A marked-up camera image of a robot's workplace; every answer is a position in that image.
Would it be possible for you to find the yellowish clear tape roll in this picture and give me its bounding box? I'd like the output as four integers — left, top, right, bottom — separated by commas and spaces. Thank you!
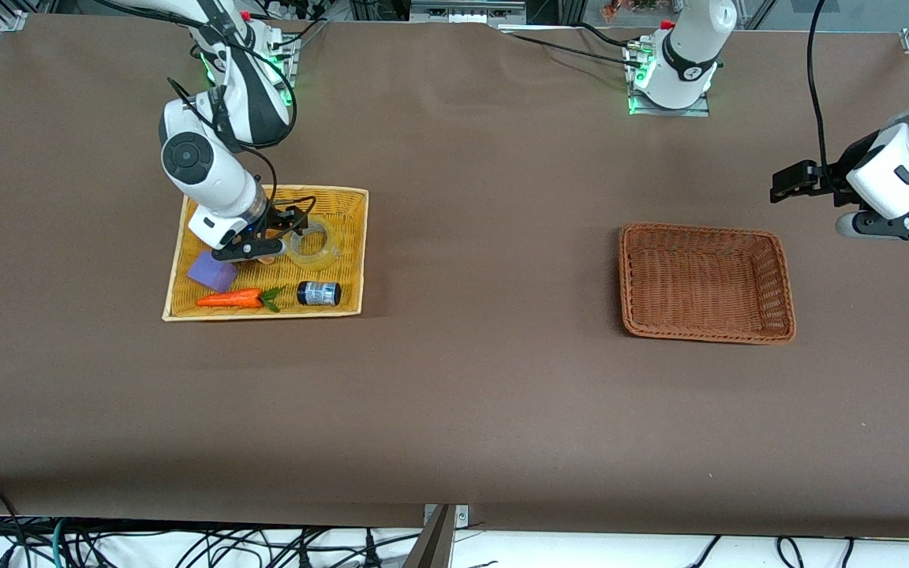
282, 217, 342, 270

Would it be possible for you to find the long black table cable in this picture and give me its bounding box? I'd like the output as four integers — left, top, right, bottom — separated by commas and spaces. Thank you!
494, 28, 637, 68

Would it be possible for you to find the yellow wicker basket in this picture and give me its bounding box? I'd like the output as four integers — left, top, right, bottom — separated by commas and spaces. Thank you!
161, 185, 369, 323

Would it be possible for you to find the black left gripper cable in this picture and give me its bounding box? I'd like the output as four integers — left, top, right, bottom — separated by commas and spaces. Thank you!
806, 0, 831, 178

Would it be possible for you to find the orange toy carrot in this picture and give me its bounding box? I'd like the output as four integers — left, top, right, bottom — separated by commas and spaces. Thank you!
195, 287, 283, 314

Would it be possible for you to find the small black jar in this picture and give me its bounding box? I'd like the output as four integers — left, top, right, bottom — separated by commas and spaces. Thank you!
296, 281, 342, 308

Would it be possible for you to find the dark slanted pole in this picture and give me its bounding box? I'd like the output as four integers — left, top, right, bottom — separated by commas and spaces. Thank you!
403, 505, 455, 568

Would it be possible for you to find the green cable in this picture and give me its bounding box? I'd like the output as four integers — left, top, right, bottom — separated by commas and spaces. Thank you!
49, 517, 70, 568

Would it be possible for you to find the white power strip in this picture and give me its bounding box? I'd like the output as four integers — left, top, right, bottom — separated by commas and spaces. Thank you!
253, 0, 329, 23

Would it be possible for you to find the metal table edge bracket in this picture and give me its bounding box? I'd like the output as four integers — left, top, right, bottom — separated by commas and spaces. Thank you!
423, 505, 469, 528

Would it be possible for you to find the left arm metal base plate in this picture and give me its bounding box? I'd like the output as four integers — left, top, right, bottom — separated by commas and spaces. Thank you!
627, 43, 713, 118

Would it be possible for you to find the brown wicker basket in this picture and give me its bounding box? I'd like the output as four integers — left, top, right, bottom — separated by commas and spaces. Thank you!
619, 222, 797, 346

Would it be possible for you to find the grey background box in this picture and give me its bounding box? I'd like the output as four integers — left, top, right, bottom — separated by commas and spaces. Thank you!
410, 0, 528, 24

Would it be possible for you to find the short curved black cable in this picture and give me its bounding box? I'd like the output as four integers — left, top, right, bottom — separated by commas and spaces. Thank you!
579, 22, 646, 51

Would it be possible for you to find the purple foam block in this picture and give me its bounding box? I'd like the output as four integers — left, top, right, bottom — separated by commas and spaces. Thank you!
187, 251, 240, 293

